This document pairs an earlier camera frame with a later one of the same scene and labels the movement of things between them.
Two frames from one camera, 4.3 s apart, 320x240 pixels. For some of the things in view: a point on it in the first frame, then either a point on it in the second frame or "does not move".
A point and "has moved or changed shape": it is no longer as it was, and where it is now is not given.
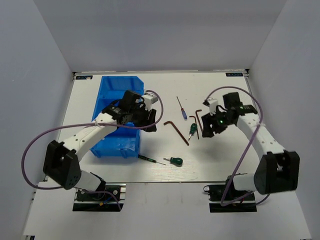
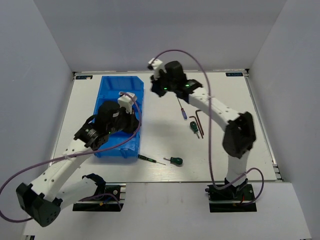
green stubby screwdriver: (193, 128) has moved or changed shape
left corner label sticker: (88, 77) does not move
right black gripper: (207, 120) to (156, 81)
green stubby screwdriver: (177, 161) does not move
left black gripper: (146, 122) to (133, 122)
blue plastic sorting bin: (124, 141) does not move
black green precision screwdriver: (149, 159) does not move
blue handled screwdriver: (183, 112) does not move
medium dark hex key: (200, 124) does not move
